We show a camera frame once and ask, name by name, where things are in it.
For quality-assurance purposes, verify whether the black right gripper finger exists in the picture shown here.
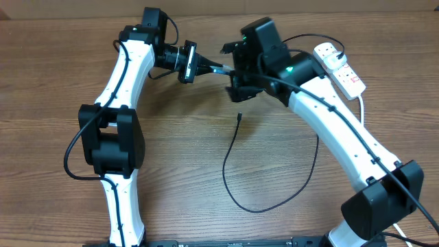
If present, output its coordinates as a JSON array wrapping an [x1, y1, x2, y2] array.
[[225, 86, 263, 102], [220, 41, 246, 55]]

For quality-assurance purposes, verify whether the Samsung Galaxy smartphone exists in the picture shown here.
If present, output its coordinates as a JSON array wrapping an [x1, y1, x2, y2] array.
[[211, 64, 234, 75]]

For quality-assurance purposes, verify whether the black USB charging cable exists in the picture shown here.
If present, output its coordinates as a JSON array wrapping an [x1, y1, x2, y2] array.
[[222, 33, 346, 214]]

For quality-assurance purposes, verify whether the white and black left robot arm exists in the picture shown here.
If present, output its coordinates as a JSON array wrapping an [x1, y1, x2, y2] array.
[[74, 8, 230, 246]]

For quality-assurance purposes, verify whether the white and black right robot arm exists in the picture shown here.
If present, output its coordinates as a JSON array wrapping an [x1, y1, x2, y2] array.
[[222, 17, 424, 246]]

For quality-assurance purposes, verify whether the white charger plug adapter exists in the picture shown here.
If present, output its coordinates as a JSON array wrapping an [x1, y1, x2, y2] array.
[[323, 51, 347, 71]]

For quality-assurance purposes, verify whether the white power strip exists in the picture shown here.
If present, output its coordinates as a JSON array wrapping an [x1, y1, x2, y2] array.
[[313, 43, 366, 100]]

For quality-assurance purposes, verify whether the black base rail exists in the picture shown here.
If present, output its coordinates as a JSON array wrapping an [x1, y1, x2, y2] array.
[[82, 235, 330, 247]]

